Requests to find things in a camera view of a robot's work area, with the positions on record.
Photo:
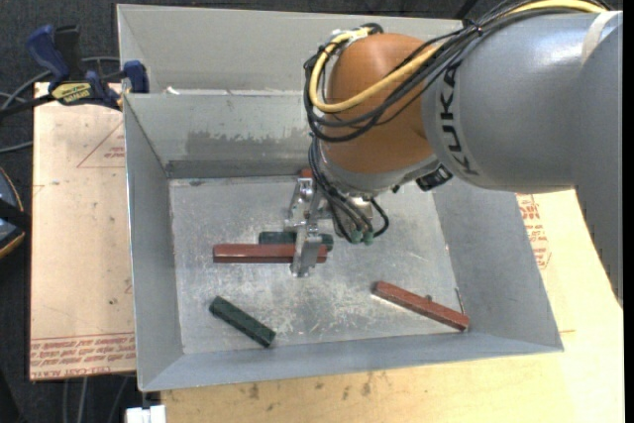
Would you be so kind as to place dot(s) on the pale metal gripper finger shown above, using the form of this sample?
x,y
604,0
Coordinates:
x,y
308,255
301,200

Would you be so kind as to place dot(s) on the red-brown flat block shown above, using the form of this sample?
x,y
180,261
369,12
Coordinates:
x,y
306,173
421,305
247,253

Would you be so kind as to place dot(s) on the dark green flat block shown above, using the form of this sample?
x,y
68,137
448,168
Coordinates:
x,y
242,321
275,237

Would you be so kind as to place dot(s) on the grey metal bin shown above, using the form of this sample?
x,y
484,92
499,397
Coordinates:
x,y
238,223

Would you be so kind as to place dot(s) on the brown cardboard board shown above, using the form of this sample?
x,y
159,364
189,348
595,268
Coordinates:
x,y
79,238

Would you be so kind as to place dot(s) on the black cylinder on white bracket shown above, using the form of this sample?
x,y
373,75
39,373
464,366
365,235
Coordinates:
x,y
435,177

